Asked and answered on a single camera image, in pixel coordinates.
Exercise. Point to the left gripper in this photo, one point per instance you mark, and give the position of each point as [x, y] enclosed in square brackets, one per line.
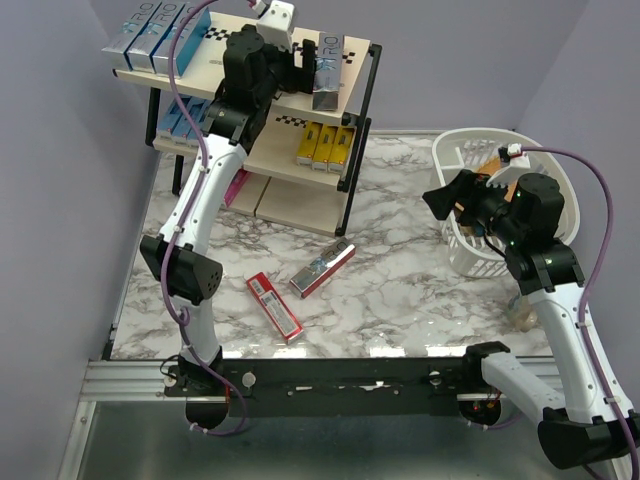
[298, 79]

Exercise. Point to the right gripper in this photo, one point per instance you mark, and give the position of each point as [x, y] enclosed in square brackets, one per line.
[467, 188]

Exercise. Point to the red R&O toothpaste box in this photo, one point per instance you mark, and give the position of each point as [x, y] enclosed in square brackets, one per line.
[328, 72]

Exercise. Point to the yellow toothpaste box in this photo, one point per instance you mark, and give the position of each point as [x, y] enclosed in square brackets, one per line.
[324, 147]
[308, 145]
[340, 150]

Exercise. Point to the blue metallic toothpaste box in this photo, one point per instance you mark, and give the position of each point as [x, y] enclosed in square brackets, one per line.
[187, 44]

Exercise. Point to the pink toothpaste box back side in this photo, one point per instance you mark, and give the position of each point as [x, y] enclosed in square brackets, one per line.
[235, 186]

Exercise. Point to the light blue toothpaste box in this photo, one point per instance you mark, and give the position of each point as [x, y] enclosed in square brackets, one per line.
[168, 122]
[183, 127]
[198, 111]

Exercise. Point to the silver blue R&O box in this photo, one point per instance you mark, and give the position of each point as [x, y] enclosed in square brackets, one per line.
[140, 53]

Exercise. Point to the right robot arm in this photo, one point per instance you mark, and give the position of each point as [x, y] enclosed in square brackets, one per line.
[591, 419]

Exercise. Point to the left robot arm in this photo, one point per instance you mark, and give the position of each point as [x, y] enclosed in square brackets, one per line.
[255, 71]

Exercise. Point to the beige three-tier shelf rack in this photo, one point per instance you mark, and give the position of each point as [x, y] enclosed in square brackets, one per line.
[278, 190]

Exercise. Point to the white plastic dish basket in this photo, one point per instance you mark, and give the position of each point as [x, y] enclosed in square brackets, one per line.
[468, 253]

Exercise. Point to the woven wicker fan tray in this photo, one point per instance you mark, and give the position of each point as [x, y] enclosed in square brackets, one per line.
[484, 171]

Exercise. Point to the silver red R&O box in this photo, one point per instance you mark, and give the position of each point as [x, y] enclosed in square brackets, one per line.
[319, 270]

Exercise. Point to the red toothpaste box barcode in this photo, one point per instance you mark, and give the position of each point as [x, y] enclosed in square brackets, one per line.
[271, 302]

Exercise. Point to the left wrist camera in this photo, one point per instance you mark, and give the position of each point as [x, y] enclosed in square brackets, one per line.
[275, 22]

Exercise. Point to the black mounting rail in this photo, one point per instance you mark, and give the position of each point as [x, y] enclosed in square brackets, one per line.
[340, 387]

